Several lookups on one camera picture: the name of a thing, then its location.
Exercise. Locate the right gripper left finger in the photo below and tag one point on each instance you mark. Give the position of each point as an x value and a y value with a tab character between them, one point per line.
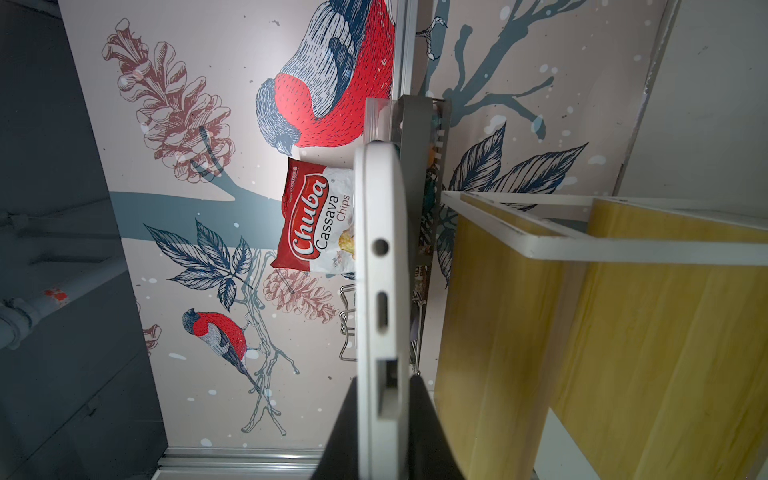
339	460

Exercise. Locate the red Chuba chips bag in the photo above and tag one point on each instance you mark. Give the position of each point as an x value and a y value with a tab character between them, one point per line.
318	210

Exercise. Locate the silver laptop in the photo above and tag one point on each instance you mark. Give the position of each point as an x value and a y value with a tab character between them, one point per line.
382	290

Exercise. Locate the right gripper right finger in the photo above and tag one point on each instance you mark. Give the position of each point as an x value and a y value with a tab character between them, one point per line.
429	455

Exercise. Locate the dark grey wall basket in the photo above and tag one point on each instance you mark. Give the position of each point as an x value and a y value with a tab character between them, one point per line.
419	128

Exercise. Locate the two-tier wooden shelf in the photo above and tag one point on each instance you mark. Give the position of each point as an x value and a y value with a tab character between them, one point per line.
605	337

